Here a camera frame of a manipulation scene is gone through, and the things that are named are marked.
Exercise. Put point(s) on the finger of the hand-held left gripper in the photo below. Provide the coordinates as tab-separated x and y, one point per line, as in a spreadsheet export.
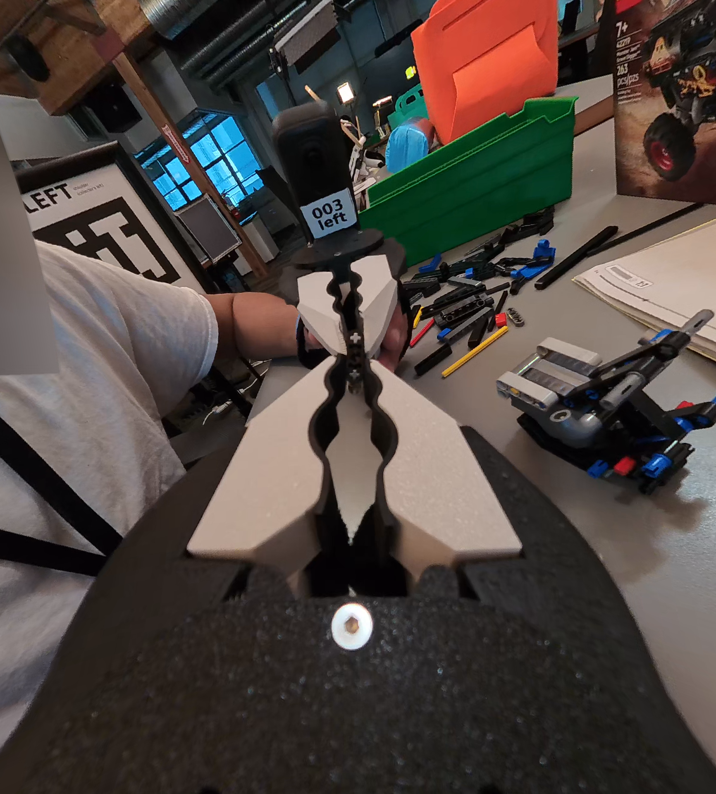
318	307
378	298

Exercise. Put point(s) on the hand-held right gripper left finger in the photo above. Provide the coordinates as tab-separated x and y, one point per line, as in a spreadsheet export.
259	490

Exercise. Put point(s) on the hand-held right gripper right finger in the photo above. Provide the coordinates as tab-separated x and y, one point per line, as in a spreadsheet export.
451	490

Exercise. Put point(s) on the small black lego assembly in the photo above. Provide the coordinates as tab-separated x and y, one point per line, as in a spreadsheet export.
355	360

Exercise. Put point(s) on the person's left forearm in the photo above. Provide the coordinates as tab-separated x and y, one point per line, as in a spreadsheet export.
252	322

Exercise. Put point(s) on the red lego axle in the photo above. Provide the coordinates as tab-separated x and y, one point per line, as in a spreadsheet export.
422	332

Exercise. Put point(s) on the short black lego beam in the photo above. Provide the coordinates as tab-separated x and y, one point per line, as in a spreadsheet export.
433	360

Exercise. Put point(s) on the pile of loose lego pieces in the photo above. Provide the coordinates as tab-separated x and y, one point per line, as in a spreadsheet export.
476	298

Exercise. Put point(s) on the long yellow lego axle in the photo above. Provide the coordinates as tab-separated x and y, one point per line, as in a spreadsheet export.
474	352

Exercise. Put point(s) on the partly built lego model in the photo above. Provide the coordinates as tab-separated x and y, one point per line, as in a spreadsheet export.
606	403

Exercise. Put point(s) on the long black lego beam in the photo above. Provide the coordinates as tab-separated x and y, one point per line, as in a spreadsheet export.
575	257

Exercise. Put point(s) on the thin long black lego axle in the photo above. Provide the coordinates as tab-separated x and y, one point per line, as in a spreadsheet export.
646	228

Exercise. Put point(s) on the lego instruction booklet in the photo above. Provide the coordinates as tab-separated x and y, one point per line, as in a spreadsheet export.
686	285

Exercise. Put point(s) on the lego set box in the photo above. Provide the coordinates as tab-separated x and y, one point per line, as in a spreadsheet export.
693	99

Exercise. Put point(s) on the person's left hand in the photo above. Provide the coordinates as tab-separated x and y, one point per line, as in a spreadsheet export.
398	341

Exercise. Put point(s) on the paned window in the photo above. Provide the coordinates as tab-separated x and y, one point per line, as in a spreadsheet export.
203	158

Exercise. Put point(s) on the dark framed screen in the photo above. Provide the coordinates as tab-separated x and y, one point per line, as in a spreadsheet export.
208	228

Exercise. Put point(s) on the studio light panel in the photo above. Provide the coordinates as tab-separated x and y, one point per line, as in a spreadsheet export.
307	31

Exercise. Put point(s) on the green plastic bin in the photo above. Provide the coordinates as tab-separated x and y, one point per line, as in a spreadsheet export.
469	186

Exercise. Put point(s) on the black and white sign board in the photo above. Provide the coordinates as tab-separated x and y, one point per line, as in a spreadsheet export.
97	223

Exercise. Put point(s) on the wooden post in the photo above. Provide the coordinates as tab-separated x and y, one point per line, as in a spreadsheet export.
159	124

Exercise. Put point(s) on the black wall speaker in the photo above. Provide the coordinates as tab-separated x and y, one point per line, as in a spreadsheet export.
26	59

